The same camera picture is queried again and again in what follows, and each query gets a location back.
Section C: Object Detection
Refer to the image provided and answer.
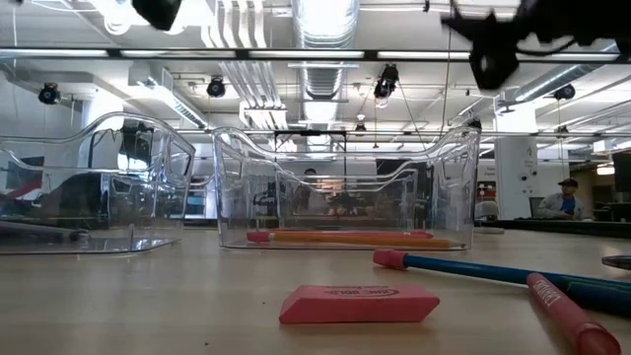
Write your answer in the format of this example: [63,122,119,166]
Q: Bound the black frame rig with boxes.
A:
[272,129,349,154]

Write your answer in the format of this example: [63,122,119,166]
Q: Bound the white column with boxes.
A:
[494,103,539,222]

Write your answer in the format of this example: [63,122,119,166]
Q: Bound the black ceiling cord reel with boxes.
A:
[205,76,227,99]
[552,83,577,103]
[373,63,400,100]
[37,82,62,107]

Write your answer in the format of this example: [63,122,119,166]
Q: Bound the grey pen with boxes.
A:
[0,219,93,244]

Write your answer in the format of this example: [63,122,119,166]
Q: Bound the silver round duct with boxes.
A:
[290,0,361,124]

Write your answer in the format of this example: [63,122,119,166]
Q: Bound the dark green crayon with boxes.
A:
[559,274,631,293]

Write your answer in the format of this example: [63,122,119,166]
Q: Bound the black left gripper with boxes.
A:
[131,0,182,32]

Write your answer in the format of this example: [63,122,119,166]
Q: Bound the clear plastic bin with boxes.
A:
[210,125,482,252]
[101,170,218,233]
[0,110,197,256]
[274,167,420,233]

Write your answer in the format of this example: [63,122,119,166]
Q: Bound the black pen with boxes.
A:
[600,254,631,271]

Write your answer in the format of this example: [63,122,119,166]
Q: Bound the dark blue marker pen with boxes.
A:
[566,279,631,318]

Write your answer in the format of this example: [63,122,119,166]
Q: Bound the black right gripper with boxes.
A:
[441,0,593,92]

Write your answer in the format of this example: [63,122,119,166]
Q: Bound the white rectangular air duct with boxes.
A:
[125,61,211,130]

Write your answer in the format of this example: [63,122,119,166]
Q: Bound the red marker pen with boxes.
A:
[525,271,623,355]

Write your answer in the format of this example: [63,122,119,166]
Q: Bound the grey round duct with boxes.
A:
[497,36,631,115]

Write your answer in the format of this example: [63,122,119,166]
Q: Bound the person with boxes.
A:
[535,177,594,222]

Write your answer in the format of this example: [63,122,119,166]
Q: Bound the blue pencil pink eraser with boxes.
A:
[372,248,631,292]

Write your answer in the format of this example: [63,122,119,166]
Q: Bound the dark long table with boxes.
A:
[475,218,631,241]

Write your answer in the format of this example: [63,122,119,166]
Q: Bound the orange pencil pink eraser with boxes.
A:
[245,230,468,250]
[268,227,436,240]

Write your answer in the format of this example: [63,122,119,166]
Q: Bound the black monitor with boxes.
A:
[612,151,631,194]

